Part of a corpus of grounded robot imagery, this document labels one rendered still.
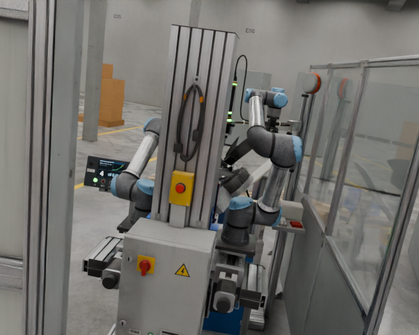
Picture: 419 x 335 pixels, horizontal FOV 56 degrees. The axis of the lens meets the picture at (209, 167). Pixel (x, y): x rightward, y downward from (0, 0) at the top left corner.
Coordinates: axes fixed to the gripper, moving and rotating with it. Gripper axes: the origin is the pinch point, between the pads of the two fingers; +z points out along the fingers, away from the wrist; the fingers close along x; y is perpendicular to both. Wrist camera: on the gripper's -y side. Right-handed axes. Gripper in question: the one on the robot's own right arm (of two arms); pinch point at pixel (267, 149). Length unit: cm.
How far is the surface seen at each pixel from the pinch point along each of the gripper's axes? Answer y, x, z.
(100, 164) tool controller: -10, -99, 27
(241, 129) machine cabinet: -764, 2, 98
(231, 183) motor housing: -50, -16, 37
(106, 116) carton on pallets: -792, -352, 121
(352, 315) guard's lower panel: 61, 45, 58
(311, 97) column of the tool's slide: -88, 35, -30
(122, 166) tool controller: -10, -85, 26
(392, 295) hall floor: -132, 158, 148
